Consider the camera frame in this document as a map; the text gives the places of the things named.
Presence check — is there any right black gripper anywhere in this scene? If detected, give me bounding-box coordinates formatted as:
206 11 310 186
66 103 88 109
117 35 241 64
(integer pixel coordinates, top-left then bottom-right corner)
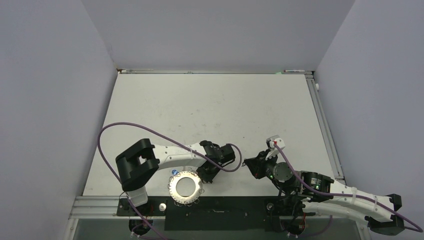
244 148 292 194

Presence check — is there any metal keyring disc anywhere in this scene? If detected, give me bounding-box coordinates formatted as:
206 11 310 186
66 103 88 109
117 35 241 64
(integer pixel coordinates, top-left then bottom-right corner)
167 171 205 206

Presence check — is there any key with blue tag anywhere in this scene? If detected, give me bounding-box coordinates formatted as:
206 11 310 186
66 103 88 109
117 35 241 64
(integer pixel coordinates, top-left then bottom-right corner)
171 169 179 176

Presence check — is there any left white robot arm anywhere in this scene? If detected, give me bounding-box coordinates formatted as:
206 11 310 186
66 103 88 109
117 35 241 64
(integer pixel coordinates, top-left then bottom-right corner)
115 138 236 215

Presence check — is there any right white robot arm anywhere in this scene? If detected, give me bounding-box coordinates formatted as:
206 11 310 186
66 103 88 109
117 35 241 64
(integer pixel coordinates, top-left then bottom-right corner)
243 150 406 236

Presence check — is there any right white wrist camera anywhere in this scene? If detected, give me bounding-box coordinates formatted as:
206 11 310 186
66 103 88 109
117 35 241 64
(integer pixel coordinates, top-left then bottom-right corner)
265 135 286 154

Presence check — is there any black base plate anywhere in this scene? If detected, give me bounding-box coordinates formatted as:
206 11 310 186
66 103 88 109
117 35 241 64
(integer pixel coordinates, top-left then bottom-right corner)
116 196 306 232

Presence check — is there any aluminium frame rail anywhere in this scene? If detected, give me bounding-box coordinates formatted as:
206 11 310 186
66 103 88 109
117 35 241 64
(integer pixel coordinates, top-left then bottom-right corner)
305 71 345 182

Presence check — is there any marker pen on rail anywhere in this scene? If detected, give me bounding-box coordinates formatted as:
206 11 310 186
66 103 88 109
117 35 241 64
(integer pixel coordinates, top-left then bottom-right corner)
283 69 306 74

